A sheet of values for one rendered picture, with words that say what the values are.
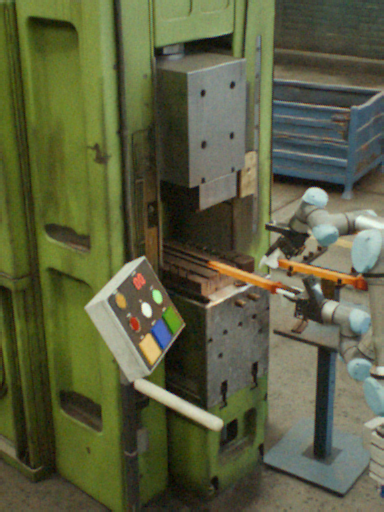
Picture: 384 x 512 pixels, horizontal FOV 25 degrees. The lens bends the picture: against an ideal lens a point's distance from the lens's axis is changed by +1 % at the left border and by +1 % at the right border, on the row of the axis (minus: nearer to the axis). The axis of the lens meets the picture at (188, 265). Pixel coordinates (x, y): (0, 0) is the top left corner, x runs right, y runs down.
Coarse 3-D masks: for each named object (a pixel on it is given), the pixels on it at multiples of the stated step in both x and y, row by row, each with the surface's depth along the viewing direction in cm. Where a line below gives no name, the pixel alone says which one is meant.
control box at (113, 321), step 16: (128, 272) 280; (144, 272) 288; (112, 288) 270; (128, 288) 276; (144, 288) 284; (160, 288) 293; (96, 304) 265; (112, 304) 265; (128, 304) 273; (160, 304) 289; (96, 320) 267; (112, 320) 265; (128, 320) 270; (144, 320) 277; (112, 336) 267; (128, 336) 266; (144, 336) 274; (176, 336) 290; (112, 352) 270; (128, 352) 268; (160, 352) 278; (128, 368) 270; (144, 368) 268
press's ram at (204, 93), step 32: (160, 64) 300; (192, 64) 299; (224, 64) 299; (160, 96) 299; (192, 96) 292; (224, 96) 303; (160, 128) 304; (192, 128) 296; (224, 128) 308; (160, 160) 309; (192, 160) 300; (224, 160) 313
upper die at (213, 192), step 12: (216, 180) 313; (228, 180) 318; (168, 192) 319; (180, 192) 315; (192, 192) 310; (204, 192) 310; (216, 192) 315; (228, 192) 320; (192, 204) 312; (204, 204) 312
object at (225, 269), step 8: (208, 264) 333; (216, 264) 331; (224, 264) 331; (224, 272) 328; (232, 272) 325; (240, 272) 324; (248, 280) 320; (256, 280) 317; (264, 280) 317; (272, 288) 312; (280, 288) 310; (288, 288) 309
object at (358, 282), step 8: (280, 264) 346; (288, 264) 344; (296, 264) 343; (304, 264) 343; (304, 272) 341; (312, 272) 338; (320, 272) 336; (328, 272) 336; (336, 280) 333; (344, 280) 331; (352, 280) 329; (360, 280) 328; (360, 288) 329
